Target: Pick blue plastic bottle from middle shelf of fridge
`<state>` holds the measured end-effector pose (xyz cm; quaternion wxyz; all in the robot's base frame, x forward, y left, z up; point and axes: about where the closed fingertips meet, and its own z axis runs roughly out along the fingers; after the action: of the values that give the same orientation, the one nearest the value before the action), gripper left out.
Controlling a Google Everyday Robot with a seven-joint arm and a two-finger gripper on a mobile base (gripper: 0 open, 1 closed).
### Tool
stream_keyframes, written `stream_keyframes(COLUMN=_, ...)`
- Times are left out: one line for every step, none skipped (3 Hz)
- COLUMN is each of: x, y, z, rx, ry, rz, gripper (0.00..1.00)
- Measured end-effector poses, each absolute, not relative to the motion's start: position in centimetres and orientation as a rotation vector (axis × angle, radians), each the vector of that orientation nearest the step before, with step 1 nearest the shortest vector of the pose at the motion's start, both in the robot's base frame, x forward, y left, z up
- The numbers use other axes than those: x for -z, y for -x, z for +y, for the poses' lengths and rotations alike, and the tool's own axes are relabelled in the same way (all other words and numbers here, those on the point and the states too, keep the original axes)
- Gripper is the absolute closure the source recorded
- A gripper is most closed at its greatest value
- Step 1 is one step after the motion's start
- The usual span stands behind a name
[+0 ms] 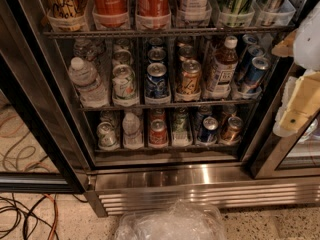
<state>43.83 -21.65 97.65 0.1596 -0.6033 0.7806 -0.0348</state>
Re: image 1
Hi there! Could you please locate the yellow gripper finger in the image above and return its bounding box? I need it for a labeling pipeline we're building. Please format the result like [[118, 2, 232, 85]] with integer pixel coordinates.
[[279, 71, 320, 133], [271, 30, 296, 58]]

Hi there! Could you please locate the tea bottle with white cap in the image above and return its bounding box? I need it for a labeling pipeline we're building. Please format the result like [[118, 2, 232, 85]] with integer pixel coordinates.
[[206, 36, 238, 92]]

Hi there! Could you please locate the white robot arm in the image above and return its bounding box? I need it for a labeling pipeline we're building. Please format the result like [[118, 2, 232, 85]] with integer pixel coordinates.
[[272, 2, 320, 137]]

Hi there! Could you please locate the orange can bottom shelf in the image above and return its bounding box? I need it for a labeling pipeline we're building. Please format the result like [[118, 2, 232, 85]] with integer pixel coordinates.
[[220, 116, 243, 141]]

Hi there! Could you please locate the blue can bottom shelf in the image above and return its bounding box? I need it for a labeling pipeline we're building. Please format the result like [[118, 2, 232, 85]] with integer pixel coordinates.
[[197, 116, 219, 143]]

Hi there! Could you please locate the red can bottom shelf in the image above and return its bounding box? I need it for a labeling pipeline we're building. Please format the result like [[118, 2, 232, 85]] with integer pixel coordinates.
[[149, 119, 168, 147]]

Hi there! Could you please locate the stainless steel fridge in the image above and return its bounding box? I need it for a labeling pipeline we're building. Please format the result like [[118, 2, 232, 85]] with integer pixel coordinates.
[[0, 0, 320, 218]]

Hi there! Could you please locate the small water bottle bottom shelf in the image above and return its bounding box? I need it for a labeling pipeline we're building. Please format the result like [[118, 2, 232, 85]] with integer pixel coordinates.
[[122, 112, 143, 149]]

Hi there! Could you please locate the clear water bottle middle shelf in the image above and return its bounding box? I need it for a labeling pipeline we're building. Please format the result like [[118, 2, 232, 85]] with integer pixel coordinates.
[[68, 57, 109, 108]]

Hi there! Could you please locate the green white can bottom shelf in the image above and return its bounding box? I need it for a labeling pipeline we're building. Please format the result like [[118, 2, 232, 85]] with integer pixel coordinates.
[[97, 122, 118, 150]]

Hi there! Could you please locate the fridge sliding glass door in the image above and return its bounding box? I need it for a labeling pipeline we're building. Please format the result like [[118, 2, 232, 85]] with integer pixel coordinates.
[[0, 0, 90, 193]]

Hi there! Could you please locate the blue energy can front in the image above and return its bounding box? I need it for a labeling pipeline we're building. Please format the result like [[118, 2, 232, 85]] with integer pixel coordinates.
[[240, 57, 271, 93]]

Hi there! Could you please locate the orange lacroix can front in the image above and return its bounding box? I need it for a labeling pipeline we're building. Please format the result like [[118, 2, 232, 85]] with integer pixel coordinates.
[[177, 59, 201, 95]]

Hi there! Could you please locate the blue pepsi can front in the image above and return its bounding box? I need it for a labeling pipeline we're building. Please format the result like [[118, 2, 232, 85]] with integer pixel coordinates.
[[146, 63, 168, 99]]

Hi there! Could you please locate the red coca-cola can right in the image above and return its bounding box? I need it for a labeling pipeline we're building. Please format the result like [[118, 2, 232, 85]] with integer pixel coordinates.
[[138, 0, 169, 29]]

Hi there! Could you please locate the red coca-cola can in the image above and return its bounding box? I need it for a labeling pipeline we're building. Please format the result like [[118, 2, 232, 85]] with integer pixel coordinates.
[[94, 0, 128, 28], [138, 0, 169, 29]]

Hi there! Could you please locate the green white can front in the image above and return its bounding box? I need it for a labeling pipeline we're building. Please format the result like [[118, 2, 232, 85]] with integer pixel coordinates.
[[112, 64, 136, 100]]

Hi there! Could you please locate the clear plastic bag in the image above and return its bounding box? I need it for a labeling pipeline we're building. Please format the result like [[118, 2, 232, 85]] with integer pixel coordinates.
[[114, 200, 227, 240]]

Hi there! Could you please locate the red coca-cola can left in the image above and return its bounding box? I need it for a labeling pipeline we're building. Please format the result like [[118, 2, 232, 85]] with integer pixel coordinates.
[[94, 0, 128, 28]]

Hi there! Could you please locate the top wire shelf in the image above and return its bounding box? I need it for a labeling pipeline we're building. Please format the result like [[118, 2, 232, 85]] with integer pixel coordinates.
[[43, 25, 295, 39]]

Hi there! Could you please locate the wire shelf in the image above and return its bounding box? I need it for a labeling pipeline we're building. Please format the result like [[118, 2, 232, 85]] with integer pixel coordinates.
[[43, 25, 295, 39], [79, 98, 260, 112]]

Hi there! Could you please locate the middle wire shelf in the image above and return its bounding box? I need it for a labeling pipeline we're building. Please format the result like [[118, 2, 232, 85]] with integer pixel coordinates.
[[79, 98, 260, 112]]

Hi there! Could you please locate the orange cable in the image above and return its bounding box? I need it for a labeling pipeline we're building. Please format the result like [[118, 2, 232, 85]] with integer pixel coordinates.
[[43, 193, 60, 240]]

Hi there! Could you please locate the black cable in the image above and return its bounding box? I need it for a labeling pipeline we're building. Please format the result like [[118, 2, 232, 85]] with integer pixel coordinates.
[[0, 193, 88, 240]]

